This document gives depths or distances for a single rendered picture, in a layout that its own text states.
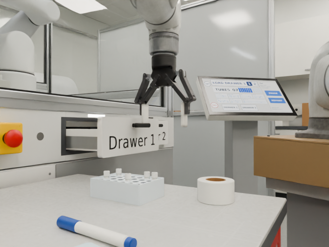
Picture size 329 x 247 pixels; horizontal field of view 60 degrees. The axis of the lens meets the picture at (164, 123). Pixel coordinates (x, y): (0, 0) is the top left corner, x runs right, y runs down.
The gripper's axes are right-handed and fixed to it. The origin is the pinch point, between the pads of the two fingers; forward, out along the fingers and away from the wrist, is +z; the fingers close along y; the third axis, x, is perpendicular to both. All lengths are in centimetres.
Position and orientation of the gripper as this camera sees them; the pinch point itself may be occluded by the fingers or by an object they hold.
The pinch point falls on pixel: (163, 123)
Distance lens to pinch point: 86.0
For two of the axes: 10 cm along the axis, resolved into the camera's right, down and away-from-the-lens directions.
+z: 0.0, 10.0, -0.1
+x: -5.0, -0.1, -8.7
